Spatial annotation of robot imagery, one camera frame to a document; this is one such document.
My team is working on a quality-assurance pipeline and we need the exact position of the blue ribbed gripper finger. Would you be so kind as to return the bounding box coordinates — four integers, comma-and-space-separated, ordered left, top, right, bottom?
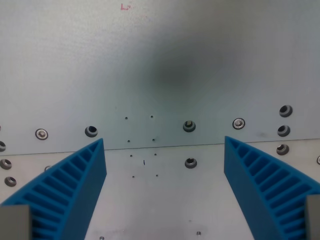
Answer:
223, 135, 320, 240
0, 137, 108, 240

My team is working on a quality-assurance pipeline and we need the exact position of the silver hex socket screw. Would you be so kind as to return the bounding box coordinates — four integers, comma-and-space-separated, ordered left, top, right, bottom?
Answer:
232, 117, 246, 131
34, 128, 49, 141

